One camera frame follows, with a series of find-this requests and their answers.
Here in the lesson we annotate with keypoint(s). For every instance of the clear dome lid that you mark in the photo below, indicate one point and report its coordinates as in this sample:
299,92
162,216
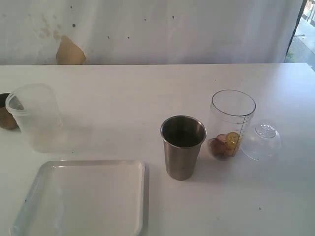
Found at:
261,141

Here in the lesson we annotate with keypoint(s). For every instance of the white rectangular tray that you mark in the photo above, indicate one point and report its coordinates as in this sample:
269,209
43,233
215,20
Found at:
84,198

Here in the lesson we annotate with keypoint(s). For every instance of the clear measuring shaker cup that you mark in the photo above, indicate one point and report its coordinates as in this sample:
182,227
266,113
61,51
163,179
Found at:
230,111

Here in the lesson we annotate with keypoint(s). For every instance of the brown wooden cup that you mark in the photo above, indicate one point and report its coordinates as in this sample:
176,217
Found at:
7,120

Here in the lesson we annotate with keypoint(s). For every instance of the stainless steel tumbler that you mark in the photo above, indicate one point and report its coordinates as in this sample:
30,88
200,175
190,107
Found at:
182,137

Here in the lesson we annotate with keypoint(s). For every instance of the translucent plastic container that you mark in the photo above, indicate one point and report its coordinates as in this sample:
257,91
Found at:
35,110

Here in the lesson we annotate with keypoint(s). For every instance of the pile of coins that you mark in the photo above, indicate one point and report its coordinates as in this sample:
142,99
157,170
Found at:
225,145

